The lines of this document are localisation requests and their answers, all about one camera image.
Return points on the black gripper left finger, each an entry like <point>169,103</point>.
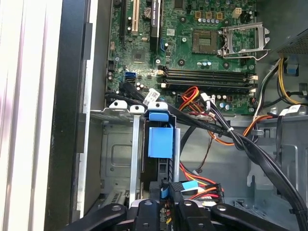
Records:
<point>146,216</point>

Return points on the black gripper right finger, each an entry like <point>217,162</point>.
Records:
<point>190,216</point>

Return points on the hard disk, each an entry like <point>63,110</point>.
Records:
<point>160,142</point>

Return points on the metal disk bay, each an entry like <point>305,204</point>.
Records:
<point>115,154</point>

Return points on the black RAM slot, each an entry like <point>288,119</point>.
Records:
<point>207,82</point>
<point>207,88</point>
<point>207,76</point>
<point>207,71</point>

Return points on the black labelled expansion slot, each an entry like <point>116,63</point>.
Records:
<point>155,24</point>

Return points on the narrow black expansion slot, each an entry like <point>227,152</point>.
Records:
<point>123,24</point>

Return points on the white expansion slot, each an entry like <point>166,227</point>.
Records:
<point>135,16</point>

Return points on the grey metal drive cage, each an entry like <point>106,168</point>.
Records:
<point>286,168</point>

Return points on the blue SATA port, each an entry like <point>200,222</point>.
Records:
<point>131,74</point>

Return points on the black PC case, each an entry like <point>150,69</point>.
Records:
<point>69,96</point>

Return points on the green motherboard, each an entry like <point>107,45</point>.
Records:
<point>173,48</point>

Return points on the CPU socket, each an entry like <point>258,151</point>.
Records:
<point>204,41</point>

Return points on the metal socket cover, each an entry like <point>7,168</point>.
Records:
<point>263,36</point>

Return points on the grey power supply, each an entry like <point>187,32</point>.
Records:
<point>298,43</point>

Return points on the silver coin battery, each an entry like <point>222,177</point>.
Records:
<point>147,11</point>

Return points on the white four-pin power socket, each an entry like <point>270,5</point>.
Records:
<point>237,12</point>

